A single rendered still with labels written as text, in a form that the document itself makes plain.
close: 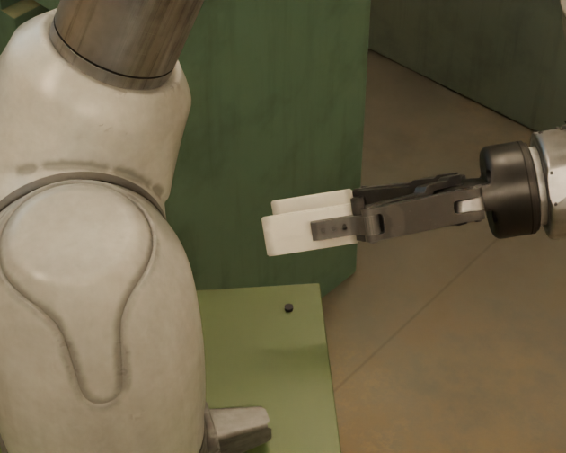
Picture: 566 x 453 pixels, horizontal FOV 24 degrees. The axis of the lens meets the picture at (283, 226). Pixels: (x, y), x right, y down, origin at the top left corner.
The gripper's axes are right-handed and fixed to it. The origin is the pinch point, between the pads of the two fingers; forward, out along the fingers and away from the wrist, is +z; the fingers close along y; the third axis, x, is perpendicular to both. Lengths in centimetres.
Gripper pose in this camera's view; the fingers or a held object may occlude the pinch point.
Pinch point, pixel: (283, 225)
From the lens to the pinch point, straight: 105.3
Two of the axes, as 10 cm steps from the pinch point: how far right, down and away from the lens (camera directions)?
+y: -0.4, 1.1, -9.9
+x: 1.6, 9.8, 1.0
